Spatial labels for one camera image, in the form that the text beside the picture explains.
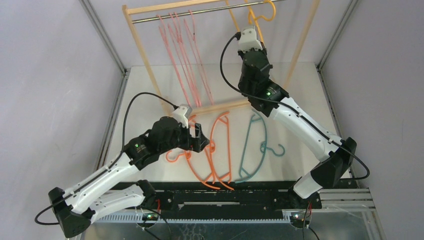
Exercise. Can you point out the aluminium frame post left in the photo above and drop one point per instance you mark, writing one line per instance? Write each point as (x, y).
(117, 82)

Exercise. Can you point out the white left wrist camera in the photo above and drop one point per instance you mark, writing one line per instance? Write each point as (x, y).
(181, 114)

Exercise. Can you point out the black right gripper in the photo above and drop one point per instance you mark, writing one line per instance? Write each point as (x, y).
(253, 53)

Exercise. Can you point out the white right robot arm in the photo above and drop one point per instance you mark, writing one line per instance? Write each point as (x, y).
(335, 155)

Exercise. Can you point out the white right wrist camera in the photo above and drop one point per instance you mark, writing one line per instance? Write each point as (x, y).
(249, 41)

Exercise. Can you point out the aluminium frame post right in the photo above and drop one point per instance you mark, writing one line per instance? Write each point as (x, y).
(325, 68)

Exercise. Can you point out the metal cable tray base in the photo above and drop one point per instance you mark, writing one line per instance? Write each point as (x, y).
(339, 214)

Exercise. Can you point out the orange plastic hanger left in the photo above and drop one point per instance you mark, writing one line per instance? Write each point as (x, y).
(197, 163)

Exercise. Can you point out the orange plastic hanger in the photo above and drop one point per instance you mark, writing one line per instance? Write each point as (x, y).
(219, 152)
(197, 163)

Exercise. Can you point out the teal plastic hanger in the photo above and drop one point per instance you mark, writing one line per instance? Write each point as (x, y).
(255, 148)

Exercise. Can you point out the wooden clothes rack frame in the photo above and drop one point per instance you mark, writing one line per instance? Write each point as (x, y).
(128, 12)

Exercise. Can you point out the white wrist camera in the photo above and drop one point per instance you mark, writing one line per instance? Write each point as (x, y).
(181, 114)
(249, 41)

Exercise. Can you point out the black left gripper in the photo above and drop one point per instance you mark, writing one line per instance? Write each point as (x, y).
(196, 144)

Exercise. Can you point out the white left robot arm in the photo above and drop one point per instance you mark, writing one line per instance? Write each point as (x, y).
(77, 207)

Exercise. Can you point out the aluminium frame post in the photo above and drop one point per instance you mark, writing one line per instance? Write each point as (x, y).
(325, 68)
(117, 82)

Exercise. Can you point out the orange plastic hanger right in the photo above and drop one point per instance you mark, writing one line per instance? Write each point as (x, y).
(219, 152)

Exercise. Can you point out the yellow plastic hanger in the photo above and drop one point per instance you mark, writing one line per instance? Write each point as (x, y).
(253, 19)

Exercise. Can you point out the hanging pink wire hanger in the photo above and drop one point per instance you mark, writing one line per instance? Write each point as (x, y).
(163, 33)

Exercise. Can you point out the metal rack rod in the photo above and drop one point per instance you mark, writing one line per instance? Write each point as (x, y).
(197, 12)

